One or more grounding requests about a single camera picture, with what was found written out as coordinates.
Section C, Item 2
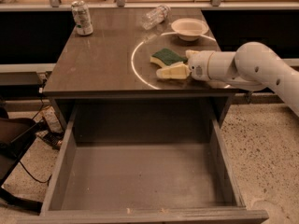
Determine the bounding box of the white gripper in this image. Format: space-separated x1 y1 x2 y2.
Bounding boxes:
156 49 214 81

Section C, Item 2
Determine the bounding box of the white green 7up can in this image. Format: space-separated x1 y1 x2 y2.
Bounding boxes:
71 1 93 35

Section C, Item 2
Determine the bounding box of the black cable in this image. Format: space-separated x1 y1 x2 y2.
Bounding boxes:
18 77 52 185

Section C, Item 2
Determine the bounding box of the open grey drawer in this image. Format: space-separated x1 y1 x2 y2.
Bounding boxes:
18 100 268 224

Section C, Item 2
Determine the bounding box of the green and yellow sponge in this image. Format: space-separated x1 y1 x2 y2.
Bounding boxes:
149 49 188 67

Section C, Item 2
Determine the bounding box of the clear plastic bottle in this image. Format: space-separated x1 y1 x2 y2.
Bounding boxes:
141 5 170 30

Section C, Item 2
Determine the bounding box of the white bowl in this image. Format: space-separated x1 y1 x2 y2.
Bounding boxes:
171 18 209 41

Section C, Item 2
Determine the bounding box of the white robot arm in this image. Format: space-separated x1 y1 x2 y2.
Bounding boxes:
156 42 299 116

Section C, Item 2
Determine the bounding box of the black chair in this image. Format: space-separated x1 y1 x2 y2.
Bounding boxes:
0 107 42 213

